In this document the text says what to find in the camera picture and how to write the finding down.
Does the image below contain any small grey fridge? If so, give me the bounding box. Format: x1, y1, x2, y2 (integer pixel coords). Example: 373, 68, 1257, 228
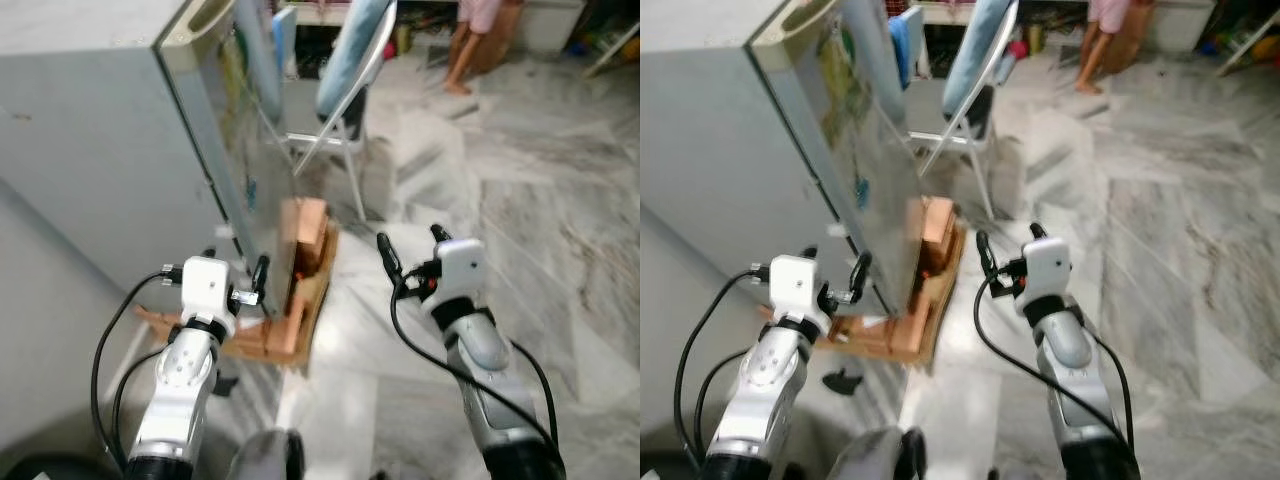
640, 0, 851, 323
0, 0, 246, 323

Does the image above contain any blue towel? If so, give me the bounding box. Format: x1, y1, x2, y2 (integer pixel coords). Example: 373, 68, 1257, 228
888, 14, 917, 91
272, 8, 299, 77

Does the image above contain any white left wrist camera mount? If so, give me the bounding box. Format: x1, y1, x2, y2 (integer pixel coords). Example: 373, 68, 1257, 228
770, 254, 831, 331
182, 256, 237, 336

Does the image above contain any brown cardboard sheet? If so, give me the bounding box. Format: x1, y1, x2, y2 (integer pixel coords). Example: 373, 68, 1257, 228
762, 222, 969, 367
135, 222, 342, 367

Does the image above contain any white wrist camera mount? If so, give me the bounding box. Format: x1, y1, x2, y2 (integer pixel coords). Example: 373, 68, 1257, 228
182, 256, 237, 336
1022, 236, 1073, 306
770, 254, 831, 331
436, 238, 488, 306

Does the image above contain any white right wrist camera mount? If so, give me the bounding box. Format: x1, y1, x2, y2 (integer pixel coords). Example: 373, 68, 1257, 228
1022, 236, 1073, 306
436, 238, 488, 306

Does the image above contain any grey fridge door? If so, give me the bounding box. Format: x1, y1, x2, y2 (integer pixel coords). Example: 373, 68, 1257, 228
748, 0, 926, 319
153, 0, 301, 321

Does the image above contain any child in pink skirt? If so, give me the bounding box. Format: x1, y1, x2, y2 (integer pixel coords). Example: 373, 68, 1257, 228
440, 0, 523, 98
1075, 0, 1153, 98

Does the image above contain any red brick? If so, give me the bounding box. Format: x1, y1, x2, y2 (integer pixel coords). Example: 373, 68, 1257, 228
920, 195, 956, 263
281, 197, 331, 266

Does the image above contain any grey robot left leg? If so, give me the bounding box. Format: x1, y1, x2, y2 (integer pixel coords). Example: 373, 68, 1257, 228
830, 425, 926, 480
228, 428, 306, 480

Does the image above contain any light blue chair cloth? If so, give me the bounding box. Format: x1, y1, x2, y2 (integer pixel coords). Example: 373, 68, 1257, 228
943, 0, 1017, 117
318, 0, 397, 117

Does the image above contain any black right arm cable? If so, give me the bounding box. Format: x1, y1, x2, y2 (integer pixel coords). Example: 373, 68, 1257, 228
972, 282, 1141, 466
388, 280, 561, 466

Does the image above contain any short black left arm cable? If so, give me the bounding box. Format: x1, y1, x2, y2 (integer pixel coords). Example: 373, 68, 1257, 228
694, 348, 756, 464
112, 342, 173, 469

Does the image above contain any white metal folding chair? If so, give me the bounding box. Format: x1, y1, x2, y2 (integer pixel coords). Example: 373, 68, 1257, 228
905, 0, 1023, 223
285, 0, 401, 223

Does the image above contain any long black left arm cable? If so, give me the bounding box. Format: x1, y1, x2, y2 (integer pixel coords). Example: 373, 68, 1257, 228
92, 263, 186, 471
675, 263, 773, 469

